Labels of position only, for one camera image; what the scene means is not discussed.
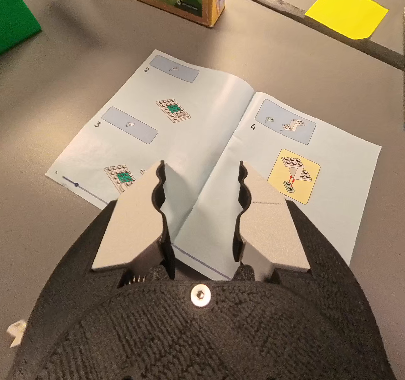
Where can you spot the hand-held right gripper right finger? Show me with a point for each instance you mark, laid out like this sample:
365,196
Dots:
272,231

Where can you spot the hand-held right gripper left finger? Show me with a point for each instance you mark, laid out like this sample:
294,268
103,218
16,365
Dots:
129,228

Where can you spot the white lego piece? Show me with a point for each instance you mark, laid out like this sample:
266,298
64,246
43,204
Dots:
17,332

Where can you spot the yellow sticky note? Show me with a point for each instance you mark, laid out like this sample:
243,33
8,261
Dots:
346,13

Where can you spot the lego instruction booklet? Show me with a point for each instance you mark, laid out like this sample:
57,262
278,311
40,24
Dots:
205,133

